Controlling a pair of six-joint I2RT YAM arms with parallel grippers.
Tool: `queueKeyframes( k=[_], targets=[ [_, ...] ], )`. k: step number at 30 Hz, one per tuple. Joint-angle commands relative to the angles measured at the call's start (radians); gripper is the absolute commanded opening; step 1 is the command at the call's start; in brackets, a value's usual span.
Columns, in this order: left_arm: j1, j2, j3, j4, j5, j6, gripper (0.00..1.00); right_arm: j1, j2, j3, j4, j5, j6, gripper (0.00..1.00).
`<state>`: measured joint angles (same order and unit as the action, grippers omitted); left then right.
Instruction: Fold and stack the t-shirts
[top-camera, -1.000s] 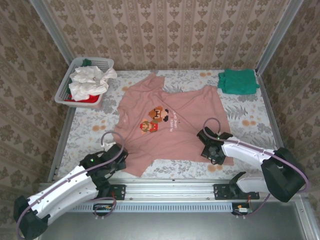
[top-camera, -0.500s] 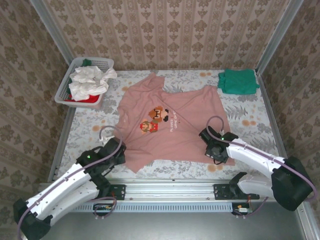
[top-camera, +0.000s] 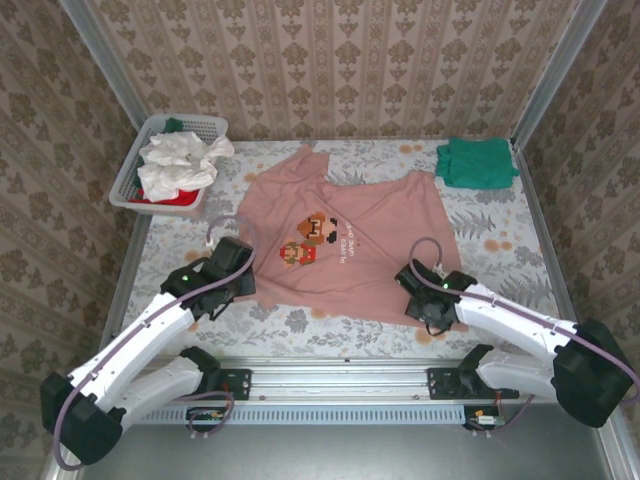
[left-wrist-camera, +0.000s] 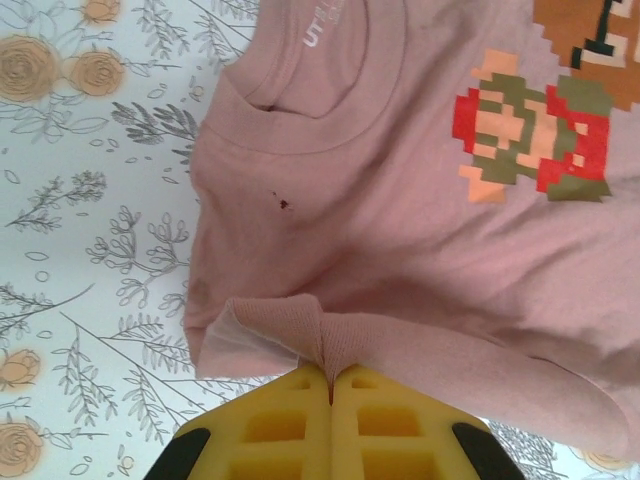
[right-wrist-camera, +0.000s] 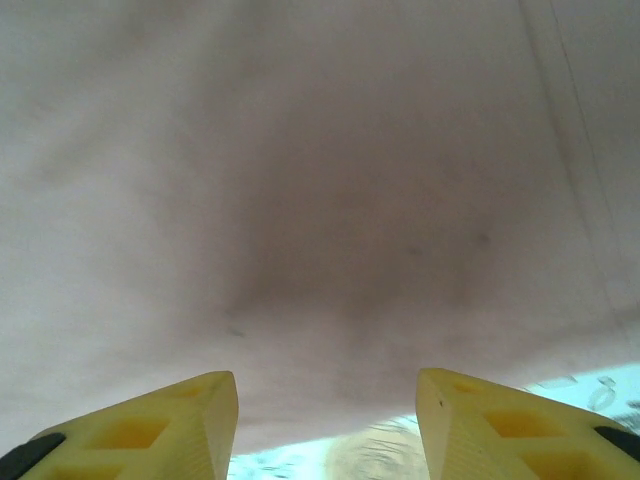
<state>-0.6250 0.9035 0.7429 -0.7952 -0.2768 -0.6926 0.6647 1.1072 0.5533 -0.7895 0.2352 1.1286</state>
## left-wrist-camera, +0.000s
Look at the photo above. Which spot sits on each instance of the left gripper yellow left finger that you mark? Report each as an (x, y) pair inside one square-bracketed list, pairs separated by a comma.
[(280, 430)]

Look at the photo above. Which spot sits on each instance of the pink t-shirt with pixel print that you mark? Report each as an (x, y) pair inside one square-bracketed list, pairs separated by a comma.
[(400, 240)]

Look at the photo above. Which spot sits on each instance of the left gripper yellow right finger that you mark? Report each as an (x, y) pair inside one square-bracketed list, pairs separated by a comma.
[(390, 430)]

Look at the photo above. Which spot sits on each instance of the floral tablecloth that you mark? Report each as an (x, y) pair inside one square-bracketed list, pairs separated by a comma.
[(90, 225)]

